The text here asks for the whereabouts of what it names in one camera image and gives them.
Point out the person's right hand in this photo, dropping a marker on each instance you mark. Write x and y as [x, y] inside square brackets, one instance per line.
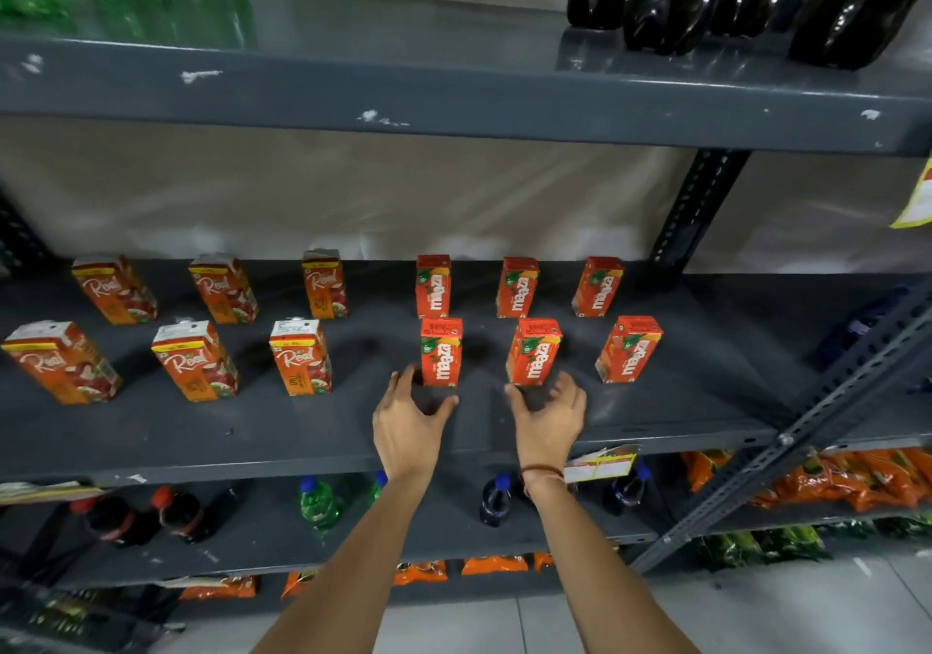
[546, 435]

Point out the person's left hand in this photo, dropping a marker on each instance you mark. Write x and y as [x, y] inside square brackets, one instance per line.
[404, 435]

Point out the person's right thumb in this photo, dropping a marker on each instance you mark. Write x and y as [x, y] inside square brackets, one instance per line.
[517, 402]

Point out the person's left thumb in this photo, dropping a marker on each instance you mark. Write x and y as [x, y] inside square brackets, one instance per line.
[443, 407]

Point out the person's left forearm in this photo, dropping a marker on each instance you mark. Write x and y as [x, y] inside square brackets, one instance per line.
[349, 573]

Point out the person's right forearm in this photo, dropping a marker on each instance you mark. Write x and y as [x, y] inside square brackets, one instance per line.
[604, 573]

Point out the group of red-orange drink cartons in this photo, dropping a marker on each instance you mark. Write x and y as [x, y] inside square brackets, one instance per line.
[534, 351]

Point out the blue-capped small dark bottle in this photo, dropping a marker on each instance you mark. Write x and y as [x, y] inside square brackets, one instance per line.
[495, 501]
[627, 490]

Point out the blue-capped small green bottle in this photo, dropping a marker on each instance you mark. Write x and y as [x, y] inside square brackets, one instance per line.
[378, 485]
[319, 504]

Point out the white yellow shelf label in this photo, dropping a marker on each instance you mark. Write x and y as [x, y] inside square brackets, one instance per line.
[601, 464]
[44, 491]

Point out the orange snack packet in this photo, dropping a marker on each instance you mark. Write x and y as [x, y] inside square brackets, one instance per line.
[543, 562]
[495, 565]
[297, 584]
[218, 589]
[421, 573]

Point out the group of white-topped juice cartons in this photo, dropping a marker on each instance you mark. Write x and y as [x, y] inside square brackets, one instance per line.
[193, 359]

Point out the red-capped small cola bottle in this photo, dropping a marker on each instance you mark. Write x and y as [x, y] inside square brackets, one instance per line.
[186, 511]
[113, 519]

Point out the pile of green snack bags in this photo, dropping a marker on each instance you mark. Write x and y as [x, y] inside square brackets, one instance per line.
[772, 541]

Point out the grey metal shelving unit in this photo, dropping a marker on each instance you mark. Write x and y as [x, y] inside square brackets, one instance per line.
[837, 399]
[291, 86]

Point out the pile of orange snack bags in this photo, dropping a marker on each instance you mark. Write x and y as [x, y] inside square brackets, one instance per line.
[852, 479]

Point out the dark blue pack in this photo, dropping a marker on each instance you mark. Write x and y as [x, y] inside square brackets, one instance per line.
[863, 326]

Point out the yellow hanging price tag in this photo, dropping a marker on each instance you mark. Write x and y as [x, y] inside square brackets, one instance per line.
[919, 199]

